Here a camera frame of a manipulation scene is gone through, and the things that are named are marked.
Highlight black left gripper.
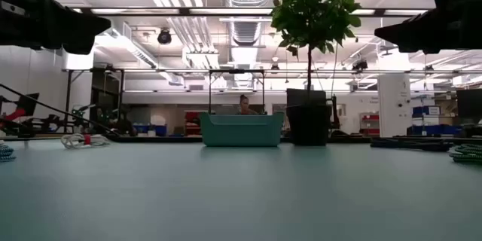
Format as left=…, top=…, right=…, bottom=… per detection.
left=0, top=0, right=112, bottom=56

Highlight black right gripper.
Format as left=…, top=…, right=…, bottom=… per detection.
left=374, top=0, right=482, bottom=54

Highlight blue white braided cable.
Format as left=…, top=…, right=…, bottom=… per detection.
left=0, top=141, right=17, bottom=163

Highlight black ceiling spotlight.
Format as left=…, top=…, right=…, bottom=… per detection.
left=157, top=28, right=172, bottom=45

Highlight black slanted rod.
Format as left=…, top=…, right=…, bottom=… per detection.
left=0, top=82, right=121, bottom=137

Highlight blue storage bins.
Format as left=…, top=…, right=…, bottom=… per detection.
left=407, top=124, right=463, bottom=137

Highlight potted green plant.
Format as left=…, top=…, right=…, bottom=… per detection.
left=270, top=0, right=362, bottom=147

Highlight person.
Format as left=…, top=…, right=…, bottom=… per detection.
left=236, top=94, right=259, bottom=116

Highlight teal plastic bin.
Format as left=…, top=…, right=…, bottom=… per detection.
left=199, top=111, right=285, bottom=148

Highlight white coiled cable red tie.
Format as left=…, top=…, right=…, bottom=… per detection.
left=59, top=133, right=112, bottom=150

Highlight green braided cable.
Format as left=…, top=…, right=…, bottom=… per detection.
left=447, top=142, right=482, bottom=165

